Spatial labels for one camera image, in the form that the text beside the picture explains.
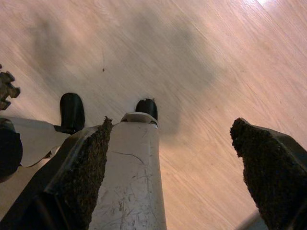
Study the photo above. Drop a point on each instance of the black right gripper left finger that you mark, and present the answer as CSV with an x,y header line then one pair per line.
x,y
69,172

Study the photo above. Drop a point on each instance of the silver robot right leg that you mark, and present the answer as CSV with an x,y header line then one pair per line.
x,y
132,172

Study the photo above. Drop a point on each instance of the silver robot leg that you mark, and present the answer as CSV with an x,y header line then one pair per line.
x,y
132,172
33,141

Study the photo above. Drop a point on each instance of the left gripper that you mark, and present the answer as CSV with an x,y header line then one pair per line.
x,y
6,88

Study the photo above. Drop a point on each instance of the black robot right foot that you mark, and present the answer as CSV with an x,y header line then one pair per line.
x,y
147,107

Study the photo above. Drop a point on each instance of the silver robot left leg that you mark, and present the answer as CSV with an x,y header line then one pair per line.
x,y
33,141

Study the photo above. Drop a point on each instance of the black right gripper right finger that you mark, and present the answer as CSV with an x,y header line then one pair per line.
x,y
268,167

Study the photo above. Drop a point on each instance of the black robot leg joint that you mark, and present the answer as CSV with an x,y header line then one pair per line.
x,y
9,151

